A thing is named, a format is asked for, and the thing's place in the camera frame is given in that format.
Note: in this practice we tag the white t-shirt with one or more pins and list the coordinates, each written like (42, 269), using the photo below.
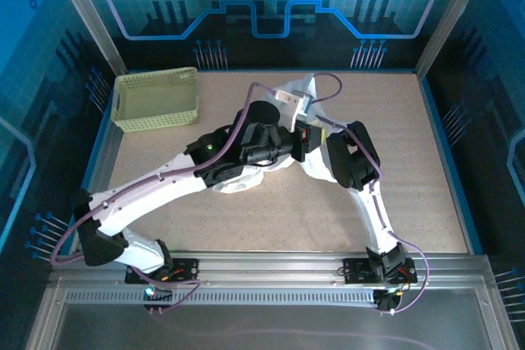
(240, 182)

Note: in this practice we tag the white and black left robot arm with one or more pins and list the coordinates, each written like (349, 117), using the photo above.
(143, 190)

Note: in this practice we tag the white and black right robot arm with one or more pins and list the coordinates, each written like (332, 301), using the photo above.
(375, 214)

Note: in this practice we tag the pale green perforated plastic basket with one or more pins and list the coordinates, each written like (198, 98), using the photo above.
(156, 100)

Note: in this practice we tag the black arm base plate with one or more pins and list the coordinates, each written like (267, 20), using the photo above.
(135, 272)
(354, 272)

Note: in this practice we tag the aluminium frame rail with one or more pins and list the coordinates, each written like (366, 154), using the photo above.
(266, 264)

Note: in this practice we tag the aluminium corner post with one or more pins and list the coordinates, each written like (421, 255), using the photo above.
(451, 18)
(89, 18)

